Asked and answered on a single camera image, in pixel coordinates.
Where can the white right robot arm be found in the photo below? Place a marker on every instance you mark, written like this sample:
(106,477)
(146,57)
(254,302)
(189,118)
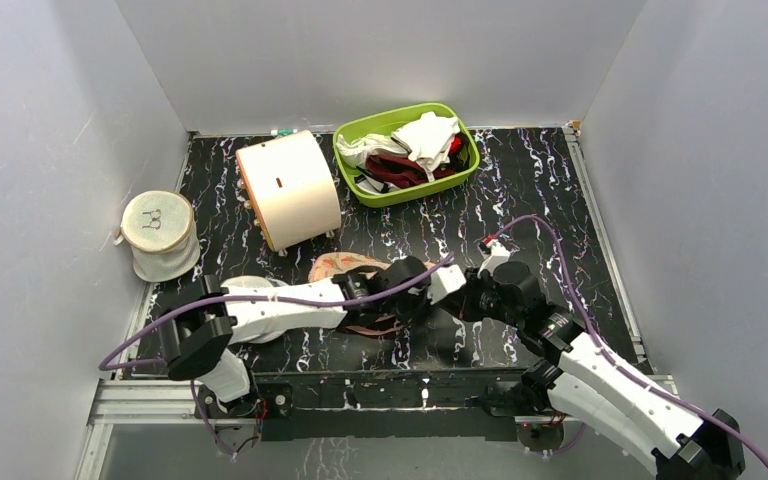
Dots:
(576,376)

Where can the cream toy washing machine drum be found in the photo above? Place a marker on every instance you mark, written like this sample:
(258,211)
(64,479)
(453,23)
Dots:
(291,190)

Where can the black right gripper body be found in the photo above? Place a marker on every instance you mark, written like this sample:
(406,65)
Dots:
(462,304)

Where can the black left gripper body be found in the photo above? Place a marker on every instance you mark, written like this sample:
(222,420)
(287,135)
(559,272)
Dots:
(414,307)

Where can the dark red garment in basket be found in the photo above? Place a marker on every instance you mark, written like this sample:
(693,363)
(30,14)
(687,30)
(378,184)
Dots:
(385,174)

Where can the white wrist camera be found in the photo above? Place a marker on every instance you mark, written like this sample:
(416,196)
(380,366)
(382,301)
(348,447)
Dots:
(494,254)
(444,282)

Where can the floral mesh laundry bag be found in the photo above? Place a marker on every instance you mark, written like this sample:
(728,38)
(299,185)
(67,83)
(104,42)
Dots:
(364,275)

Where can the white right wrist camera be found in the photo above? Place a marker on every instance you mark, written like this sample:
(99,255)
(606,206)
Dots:
(494,254)

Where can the green plastic basket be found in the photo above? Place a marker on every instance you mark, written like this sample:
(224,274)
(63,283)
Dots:
(370,136)

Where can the white cloth in basket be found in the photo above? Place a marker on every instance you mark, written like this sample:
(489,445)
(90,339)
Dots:
(427,140)

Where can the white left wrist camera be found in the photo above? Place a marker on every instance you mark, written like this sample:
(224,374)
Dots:
(444,282)

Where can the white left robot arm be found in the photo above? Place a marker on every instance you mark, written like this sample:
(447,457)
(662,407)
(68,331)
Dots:
(369,299)

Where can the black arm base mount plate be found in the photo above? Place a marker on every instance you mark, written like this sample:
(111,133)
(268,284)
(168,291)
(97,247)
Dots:
(384,404)

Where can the white cylindrical mesh laundry bag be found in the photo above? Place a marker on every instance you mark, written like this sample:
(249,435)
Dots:
(159,226)

